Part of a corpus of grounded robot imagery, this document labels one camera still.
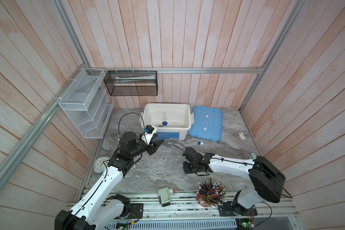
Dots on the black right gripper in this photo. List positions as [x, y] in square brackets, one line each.
[185, 168]

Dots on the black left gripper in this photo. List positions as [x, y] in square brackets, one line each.
[152, 148]

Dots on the blue plastic bin lid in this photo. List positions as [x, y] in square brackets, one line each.
[207, 123]

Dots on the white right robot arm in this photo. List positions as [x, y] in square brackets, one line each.
[267, 180]

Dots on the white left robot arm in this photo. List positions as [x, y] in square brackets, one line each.
[90, 213]

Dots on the white plastic storage bin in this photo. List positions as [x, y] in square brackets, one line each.
[178, 116]

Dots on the cup of coloured pencils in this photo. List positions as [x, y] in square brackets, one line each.
[210, 194]

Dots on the green white box device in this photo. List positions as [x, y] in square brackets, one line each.
[164, 195]

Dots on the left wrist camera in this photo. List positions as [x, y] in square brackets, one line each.
[149, 134]

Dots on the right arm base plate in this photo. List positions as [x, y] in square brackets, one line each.
[227, 209]

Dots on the round white wall clock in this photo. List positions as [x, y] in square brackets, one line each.
[100, 164]

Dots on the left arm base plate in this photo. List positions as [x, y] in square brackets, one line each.
[132, 210]

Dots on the black mesh wall shelf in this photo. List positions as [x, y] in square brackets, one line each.
[131, 83]

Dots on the white wire wall rack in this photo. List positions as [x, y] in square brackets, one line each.
[87, 103]

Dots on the aluminium horizontal wall rail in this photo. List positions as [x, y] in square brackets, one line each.
[196, 70]

